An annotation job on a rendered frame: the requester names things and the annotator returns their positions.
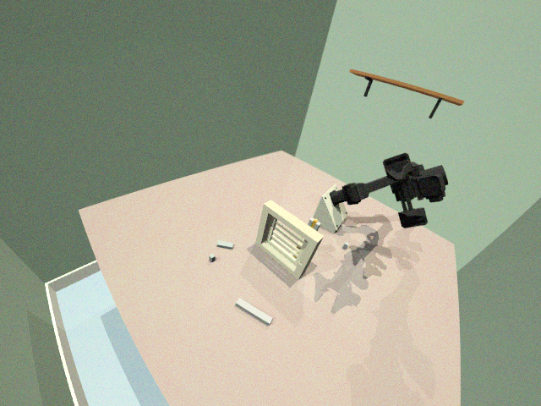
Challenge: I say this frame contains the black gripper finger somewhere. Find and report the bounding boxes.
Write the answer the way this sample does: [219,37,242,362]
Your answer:
[385,160,413,181]
[398,207,426,223]

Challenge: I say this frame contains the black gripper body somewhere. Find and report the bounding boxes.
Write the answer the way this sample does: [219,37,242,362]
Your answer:
[383,152,428,228]

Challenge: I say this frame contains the white rectangular bar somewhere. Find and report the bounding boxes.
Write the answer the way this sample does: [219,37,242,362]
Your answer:
[235,298,273,326]

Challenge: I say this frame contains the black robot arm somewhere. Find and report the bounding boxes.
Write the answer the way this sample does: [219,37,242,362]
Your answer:
[330,162,448,206]

